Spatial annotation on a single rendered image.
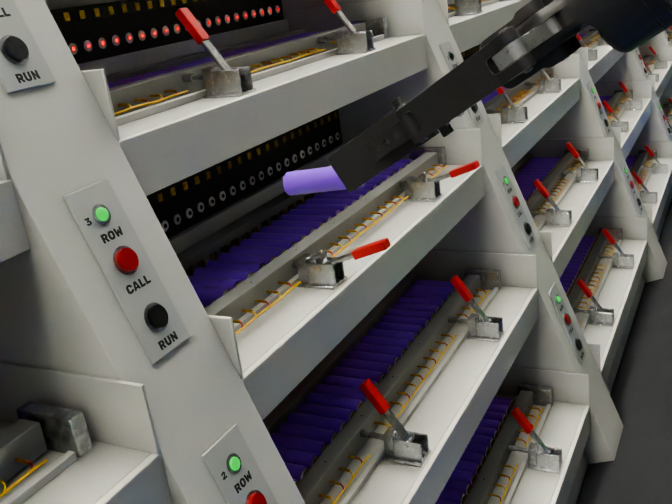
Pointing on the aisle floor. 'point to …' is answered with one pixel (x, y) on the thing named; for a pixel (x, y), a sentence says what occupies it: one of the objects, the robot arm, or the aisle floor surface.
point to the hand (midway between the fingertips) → (382, 145)
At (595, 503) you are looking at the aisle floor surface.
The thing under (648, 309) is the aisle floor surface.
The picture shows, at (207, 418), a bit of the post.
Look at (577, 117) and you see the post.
